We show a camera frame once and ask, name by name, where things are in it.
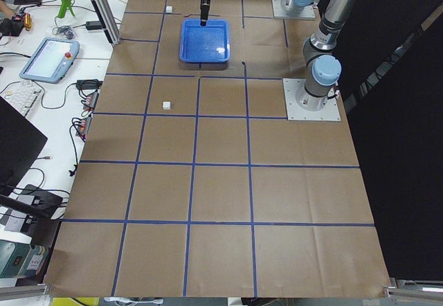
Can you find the white block mid table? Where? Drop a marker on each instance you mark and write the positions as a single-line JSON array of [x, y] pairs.
[[166, 105]]

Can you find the blue plastic tray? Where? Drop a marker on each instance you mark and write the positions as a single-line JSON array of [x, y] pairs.
[[205, 44]]

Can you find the black power adapter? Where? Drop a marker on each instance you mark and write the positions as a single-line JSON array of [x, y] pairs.
[[93, 25]]

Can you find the blue teach pendant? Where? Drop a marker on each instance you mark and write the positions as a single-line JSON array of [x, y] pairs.
[[51, 60]]

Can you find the brown paper table cover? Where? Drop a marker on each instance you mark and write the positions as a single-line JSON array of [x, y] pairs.
[[221, 195]]

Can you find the white keyboard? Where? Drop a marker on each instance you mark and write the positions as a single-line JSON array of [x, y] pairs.
[[24, 96]]

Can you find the black monitor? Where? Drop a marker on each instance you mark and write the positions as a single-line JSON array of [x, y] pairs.
[[21, 144]]

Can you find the aluminium frame post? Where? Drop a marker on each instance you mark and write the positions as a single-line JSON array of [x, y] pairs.
[[107, 21]]

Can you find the green handled reacher grabber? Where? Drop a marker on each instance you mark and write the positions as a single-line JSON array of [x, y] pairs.
[[66, 6]]

